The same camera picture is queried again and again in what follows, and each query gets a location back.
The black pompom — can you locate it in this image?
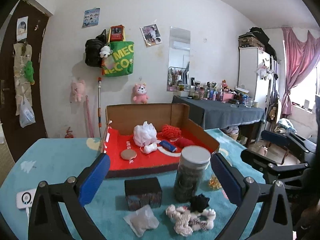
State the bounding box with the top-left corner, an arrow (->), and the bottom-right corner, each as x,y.
189,194 -> 210,213

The cream knitted scrunchie toy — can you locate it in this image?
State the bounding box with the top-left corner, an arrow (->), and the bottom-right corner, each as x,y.
165,204 -> 216,237

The white tissue packet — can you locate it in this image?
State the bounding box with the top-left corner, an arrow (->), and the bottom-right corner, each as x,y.
123,205 -> 159,237

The dark red soft pouch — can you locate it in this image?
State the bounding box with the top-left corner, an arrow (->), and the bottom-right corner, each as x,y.
175,137 -> 195,149

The blue sponge block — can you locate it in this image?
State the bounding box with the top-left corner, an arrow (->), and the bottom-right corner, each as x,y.
159,140 -> 177,153

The red foam net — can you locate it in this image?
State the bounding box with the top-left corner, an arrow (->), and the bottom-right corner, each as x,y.
162,124 -> 182,140

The white cotton roll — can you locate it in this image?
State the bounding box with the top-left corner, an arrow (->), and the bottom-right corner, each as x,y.
140,142 -> 157,154

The white mesh bath pouf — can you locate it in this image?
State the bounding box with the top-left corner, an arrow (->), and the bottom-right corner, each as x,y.
133,121 -> 157,147

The white power bank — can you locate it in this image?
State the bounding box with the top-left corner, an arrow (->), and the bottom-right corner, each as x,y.
16,189 -> 36,210

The small jar with capsules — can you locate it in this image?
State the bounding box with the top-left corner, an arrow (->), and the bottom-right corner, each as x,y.
208,174 -> 222,191

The large jar with metal lid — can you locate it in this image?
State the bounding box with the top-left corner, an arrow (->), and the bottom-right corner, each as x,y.
174,145 -> 211,203

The white refrigerator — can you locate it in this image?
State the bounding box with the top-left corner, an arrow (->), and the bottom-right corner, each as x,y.
238,47 -> 276,110

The pink curtain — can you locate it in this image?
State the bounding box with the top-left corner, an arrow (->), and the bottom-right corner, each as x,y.
281,27 -> 319,115

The dark wooden door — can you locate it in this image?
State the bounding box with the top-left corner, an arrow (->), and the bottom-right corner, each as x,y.
1,0 -> 49,161

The grey cloth covered side table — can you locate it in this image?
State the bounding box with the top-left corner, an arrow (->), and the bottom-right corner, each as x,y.
172,95 -> 265,129

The red fire extinguisher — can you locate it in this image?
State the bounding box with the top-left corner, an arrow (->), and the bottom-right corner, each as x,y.
65,127 -> 74,139

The black beauty cream box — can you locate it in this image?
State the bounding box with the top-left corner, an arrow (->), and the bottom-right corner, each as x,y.
124,177 -> 162,211

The beige round powder puff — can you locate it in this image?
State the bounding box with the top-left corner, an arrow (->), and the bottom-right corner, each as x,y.
120,149 -> 137,161

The plastic bag on door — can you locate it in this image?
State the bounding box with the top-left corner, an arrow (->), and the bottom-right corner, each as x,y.
20,95 -> 36,128

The cardboard box with red lining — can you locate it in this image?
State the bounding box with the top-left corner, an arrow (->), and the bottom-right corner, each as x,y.
101,103 -> 220,178

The pale pink bunny plush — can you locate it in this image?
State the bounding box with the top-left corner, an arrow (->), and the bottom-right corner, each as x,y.
71,80 -> 86,102

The green plush on door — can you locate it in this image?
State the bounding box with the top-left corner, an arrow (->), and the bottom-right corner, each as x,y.
23,61 -> 35,85

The beige hanging door organizer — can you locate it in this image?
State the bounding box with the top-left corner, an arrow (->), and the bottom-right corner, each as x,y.
14,43 -> 32,115

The green tote bag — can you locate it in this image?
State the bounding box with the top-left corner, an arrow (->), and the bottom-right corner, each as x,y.
100,25 -> 134,77

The wall mirror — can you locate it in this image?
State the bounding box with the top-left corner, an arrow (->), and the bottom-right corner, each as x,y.
167,27 -> 191,92

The pink cat plush on wall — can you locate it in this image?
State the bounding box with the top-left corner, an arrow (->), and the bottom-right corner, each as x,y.
132,83 -> 149,104

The broom handle on wall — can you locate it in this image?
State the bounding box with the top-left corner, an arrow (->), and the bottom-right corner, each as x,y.
98,77 -> 102,137

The photo poster on wall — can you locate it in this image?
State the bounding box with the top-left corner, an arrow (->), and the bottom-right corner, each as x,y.
140,24 -> 162,47

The black backpack on wall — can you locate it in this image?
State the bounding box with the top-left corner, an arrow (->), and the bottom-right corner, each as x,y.
85,29 -> 107,68

